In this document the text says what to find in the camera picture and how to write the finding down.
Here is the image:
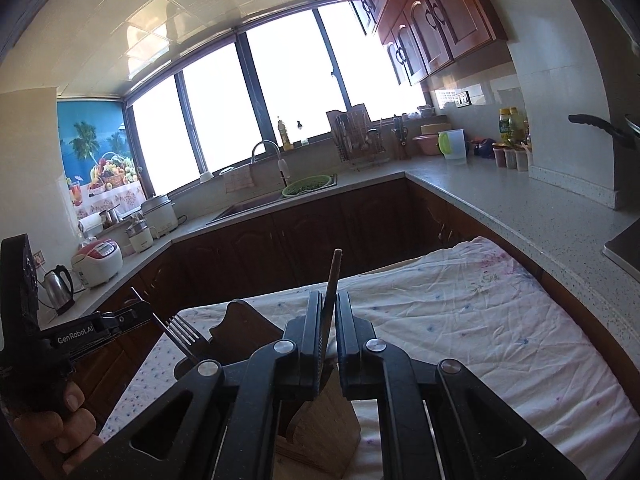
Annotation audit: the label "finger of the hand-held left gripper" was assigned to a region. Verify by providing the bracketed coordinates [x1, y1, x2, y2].
[100, 316, 151, 343]
[111, 301, 152, 322]

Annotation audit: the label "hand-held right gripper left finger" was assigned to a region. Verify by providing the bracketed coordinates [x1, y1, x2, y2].
[67, 291, 327, 480]

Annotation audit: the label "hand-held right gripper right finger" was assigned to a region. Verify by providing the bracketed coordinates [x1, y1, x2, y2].
[335, 291, 587, 480]

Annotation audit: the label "metal chopstick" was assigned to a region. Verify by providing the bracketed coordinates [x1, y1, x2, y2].
[130, 286, 198, 366]

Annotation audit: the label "metal fork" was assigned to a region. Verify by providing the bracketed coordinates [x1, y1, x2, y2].
[165, 314, 203, 365]

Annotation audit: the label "wooden chopstick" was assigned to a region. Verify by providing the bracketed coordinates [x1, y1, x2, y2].
[320, 248, 345, 361]

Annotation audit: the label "wooden utensil holder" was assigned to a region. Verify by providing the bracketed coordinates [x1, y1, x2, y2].
[172, 299, 362, 478]

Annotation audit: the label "person's left hand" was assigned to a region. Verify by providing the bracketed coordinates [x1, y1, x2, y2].
[12, 381, 103, 480]

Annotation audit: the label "red white rice cooker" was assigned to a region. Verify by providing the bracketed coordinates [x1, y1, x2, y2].
[71, 240, 124, 289]

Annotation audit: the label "steel electric kettle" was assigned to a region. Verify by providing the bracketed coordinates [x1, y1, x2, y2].
[41, 265, 76, 316]

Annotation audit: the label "small white appliance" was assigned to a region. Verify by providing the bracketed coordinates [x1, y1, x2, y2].
[125, 215, 159, 255]

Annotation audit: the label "paper towel roll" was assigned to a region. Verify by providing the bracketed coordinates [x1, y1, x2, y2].
[77, 212, 104, 237]

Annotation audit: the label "tall white cooker pot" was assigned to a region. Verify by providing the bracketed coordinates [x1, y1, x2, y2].
[141, 194, 180, 237]

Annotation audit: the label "wooden base cabinets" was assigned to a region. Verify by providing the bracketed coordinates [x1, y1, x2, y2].
[65, 177, 546, 411]

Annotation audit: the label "floral white tablecloth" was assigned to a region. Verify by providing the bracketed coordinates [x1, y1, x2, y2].
[97, 236, 633, 480]

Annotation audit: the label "steel kitchen sink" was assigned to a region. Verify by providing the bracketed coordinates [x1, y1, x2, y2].
[207, 187, 291, 224]

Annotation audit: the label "hanging dish cloth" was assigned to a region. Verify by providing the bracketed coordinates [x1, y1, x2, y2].
[223, 166, 256, 194]

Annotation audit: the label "chrome kitchen faucet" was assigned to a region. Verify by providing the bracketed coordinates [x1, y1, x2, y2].
[250, 140, 292, 188]

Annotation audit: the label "yellow liquid bottle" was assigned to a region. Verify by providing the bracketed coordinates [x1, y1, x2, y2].
[277, 117, 295, 152]

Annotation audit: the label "pink basin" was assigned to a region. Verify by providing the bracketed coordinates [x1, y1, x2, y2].
[412, 134, 442, 157]

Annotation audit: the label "large kitchen window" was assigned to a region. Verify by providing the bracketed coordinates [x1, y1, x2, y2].
[125, 2, 426, 201]

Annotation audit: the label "green lid plastic pitcher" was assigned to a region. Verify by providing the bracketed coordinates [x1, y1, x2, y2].
[438, 129, 468, 166]

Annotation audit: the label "row of spice jars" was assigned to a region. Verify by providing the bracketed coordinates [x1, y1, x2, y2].
[492, 141, 532, 172]

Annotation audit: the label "yellow green bottles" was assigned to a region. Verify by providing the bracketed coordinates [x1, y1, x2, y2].
[497, 106, 531, 148]

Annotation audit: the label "gas stove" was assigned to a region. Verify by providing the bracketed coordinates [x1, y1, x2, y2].
[602, 219, 640, 277]

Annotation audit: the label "black wok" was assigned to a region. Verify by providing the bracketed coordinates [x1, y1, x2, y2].
[568, 112, 640, 152]

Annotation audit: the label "tropical fruit wall poster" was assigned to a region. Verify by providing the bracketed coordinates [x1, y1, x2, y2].
[56, 101, 146, 221]

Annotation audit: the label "wire dish rack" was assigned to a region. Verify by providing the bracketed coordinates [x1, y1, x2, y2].
[326, 104, 392, 172]

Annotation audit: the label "wooden wall cabinets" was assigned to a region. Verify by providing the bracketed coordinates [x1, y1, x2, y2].
[336, 0, 508, 87]

